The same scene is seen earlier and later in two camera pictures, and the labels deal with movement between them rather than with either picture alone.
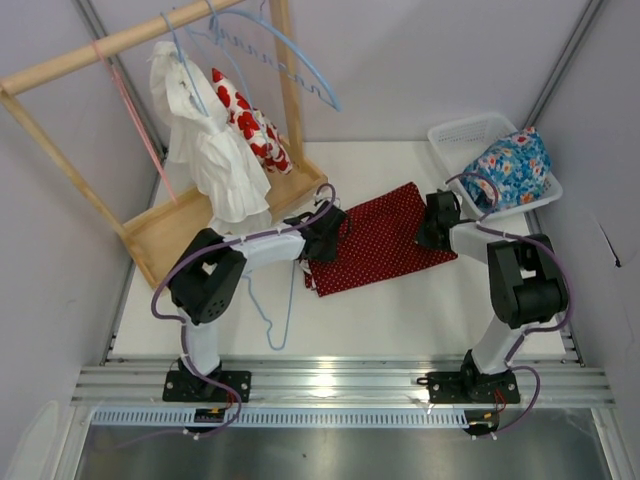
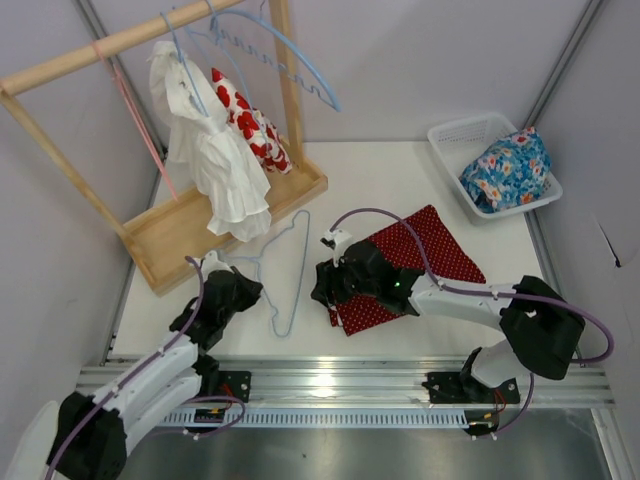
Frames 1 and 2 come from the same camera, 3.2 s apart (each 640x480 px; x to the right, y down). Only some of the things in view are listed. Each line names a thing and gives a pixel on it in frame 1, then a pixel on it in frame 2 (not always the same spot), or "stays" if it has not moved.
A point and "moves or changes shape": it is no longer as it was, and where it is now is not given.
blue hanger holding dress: (183, 62) stays
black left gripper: (329, 240) to (245, 288)
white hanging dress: (197, 126) stays
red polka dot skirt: (380, 243) moves or changes shape
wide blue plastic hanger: (260, 56) stays
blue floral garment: (511, 173) stays
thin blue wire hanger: (267, 318) to (257, 262)
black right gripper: (432, 232) to (326, 284)
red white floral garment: (257, 129) stays
